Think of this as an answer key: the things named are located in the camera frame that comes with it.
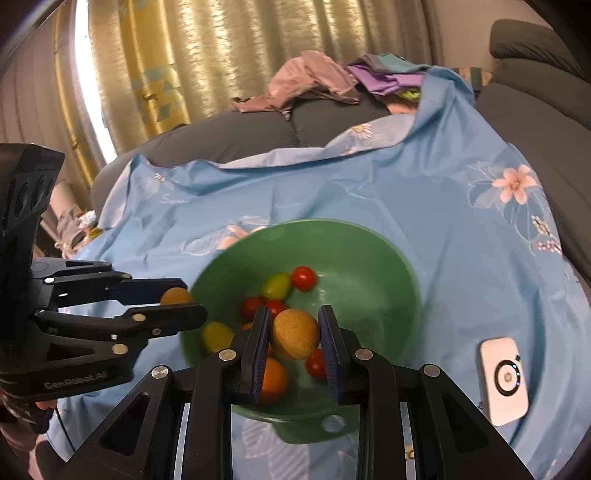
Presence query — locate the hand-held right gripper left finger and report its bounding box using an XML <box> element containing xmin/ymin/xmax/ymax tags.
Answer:
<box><xmin>60</xmin><ymin>306</ymin><xmax>273</xmax><ymax>480</ymax></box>

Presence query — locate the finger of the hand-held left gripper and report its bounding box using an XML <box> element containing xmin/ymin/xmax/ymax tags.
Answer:
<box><xmin>34</xmin><ymin>302</ymin><xmax>208</xmax><ymax>365</ymax></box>
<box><xmin>30</xmin><ymin>258</ymin><xmax>188</xmax><ymax>319</ymax></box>

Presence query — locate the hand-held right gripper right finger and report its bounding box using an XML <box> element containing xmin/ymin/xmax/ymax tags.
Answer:
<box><xmin>318</xmin><ymin>305</ymin><xmax>534</xmax><ymax>480</ymax></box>

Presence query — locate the orange-brown round fruit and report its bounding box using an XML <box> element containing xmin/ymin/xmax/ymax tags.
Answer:
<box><xmin>159</xmin><ymin>287</ymin><xmax>195</xmax><ymax>306</ymax></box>

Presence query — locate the orange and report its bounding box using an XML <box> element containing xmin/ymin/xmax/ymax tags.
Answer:
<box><xmin>259</xmin><ymin>357</ymin><xmax>290</xmax><ymax>406</ymax></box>

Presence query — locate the tan speckled round fruit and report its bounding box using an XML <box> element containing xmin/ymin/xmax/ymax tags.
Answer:
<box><xmin>270</xmin><ymin>309</ymin><xmax>320</xmax><ymax>361</ymax></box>

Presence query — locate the small yellow-green round fruit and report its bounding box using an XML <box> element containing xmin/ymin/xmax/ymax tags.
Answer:
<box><xmin>201</xmin><ymin>320</ymin><xmax>235</xmax><ymax>354</ymax></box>

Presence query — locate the green oval fruit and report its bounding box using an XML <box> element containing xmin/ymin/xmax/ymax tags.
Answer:
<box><xmin>261</xmin><ymin>272</ymin><xmax>293</xmax><ymax>298</ymax></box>

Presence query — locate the green plastic bowl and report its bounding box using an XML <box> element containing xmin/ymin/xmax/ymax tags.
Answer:
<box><xmin>179</xmin><ymin>219</ymin><xmax>421</xmax><ymax>446</ymax></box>

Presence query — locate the pile of cloth clutter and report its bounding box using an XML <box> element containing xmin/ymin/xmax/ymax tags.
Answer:
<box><xmin>55</xmin><ymin>205</ymin><xmax>105</xmax><ymax>252</ymax></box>

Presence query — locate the white rounded electronic device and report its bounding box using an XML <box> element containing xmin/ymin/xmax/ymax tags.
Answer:
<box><xmin>479</xmin><ymin>337</ymin><xmax>531</xmax><ymax>426</ymax></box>

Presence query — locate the beige pleated curtain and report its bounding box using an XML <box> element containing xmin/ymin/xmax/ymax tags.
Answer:
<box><xmin>0</xmin><ymin>46</ymin><xmax>116</xmax><ymax>204</ymax></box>

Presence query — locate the blue floral bed sheet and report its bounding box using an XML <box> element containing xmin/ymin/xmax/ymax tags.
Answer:
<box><xmin>46</xmin><ymin>65</ymin><xmax>587</xmax><ymax>480</ymax></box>

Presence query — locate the grey sofa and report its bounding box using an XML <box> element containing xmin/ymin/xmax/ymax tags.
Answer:
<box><xmin>90</xmin><ymin>18</ymin><xmax>591</xmax><ymax>278</ymax></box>

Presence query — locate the gold patterned curtain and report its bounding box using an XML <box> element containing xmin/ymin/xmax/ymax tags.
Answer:
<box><xmin>55</xmin><ymin>0</ymin><xmax>439</xmax><ymax>158</ymax></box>

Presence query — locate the peach cloth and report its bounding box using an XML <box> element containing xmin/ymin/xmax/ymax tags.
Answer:
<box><xmin>385</xmin><ymin>99</ymin><xmax>419</xmax><ymax>116</ymax></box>

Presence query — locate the pink cloth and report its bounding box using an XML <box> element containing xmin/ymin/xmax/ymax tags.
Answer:
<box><xmin>229</xmin><ymin>50</ymin><xmax>361</xmax><ymax>121</ymax></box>

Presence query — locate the purple cloth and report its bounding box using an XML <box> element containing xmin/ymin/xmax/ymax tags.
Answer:
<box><xmin>346</xmin><ymin>62</ymin><xmax>423</xmax><ymax>95</ymax></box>

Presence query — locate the teal cloth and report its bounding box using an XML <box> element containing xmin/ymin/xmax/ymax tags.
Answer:
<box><xmin>360</xmin><ymin>52</ymin><xmax>416</xmax><ymax>70</ymax></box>

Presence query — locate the patterned pillow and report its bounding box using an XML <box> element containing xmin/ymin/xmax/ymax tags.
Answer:
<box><xmin>455</xmin><ymin>66</ymin><xmax>490</xmax><ymax>88</ymax></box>

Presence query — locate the thin black cable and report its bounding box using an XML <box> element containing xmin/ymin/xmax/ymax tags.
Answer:
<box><xmin>53</xmin><ymin>401</ymin><xmax>77</xmax><ymax>455</ymax></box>

